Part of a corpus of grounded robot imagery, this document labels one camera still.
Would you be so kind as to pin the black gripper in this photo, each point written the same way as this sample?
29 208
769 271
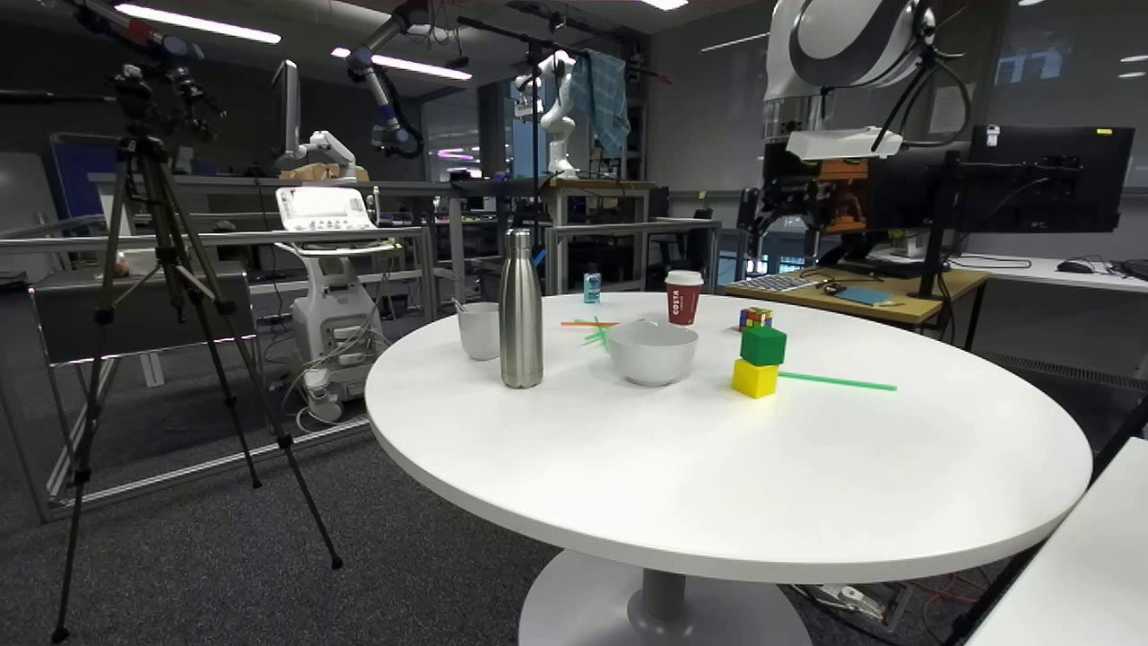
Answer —
792 182

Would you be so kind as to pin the green block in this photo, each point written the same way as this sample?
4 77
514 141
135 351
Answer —
764 345

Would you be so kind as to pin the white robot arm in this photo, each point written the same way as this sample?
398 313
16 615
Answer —
838 48

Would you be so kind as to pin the yellow block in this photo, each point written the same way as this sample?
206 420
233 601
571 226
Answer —
754 380

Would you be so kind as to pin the orange device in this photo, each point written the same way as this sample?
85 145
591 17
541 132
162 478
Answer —
846 192

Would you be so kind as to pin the blue pad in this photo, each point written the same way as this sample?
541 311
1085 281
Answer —
866 297

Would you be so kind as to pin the multicoloured puzzle cube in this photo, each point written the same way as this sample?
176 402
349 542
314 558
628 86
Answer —
754 317

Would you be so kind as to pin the red paper cup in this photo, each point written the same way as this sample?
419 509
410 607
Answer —
685 305

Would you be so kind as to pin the wooden desk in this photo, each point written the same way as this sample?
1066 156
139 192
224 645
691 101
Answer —
909 311

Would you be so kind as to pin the hanging blue cloth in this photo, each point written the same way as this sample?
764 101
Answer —
608 101

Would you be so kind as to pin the dark green straw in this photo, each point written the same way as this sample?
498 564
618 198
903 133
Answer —
838 382

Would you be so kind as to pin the ceiling light strip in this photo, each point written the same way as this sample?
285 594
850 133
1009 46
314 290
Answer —
200 22
667 5
406 66

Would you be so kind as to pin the white bowl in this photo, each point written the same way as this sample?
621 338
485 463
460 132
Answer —
651 354

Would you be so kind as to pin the small blue bottle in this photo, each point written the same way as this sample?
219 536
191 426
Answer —
593 290

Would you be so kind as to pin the wide black monitor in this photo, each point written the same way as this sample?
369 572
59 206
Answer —
1028 182

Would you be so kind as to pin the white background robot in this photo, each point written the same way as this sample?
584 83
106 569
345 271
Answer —
561 120

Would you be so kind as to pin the orange straw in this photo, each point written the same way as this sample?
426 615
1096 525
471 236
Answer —
587 324

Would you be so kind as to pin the white office desk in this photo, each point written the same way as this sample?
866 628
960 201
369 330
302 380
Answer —
1052 281

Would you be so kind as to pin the black computer mouse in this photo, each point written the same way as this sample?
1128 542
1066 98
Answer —
1077 266

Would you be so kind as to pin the stainless steel bottle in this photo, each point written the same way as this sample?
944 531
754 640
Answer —
522 311

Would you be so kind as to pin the white mug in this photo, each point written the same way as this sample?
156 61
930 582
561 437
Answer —
479 330

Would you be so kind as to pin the white medical cart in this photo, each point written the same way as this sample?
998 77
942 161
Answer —
335 329

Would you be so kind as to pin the white side table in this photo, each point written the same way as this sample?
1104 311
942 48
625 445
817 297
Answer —
1077 576

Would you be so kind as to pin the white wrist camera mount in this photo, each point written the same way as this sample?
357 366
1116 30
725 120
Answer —
846 145

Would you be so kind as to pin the grey metal frame table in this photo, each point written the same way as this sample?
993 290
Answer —
240 238
597 189

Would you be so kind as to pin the white table pedestal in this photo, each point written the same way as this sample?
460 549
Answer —
659 603

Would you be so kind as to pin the black camera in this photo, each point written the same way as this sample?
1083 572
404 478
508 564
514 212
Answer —
149 95

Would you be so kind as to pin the black camera tripod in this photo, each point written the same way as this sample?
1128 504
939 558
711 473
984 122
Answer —
143 182

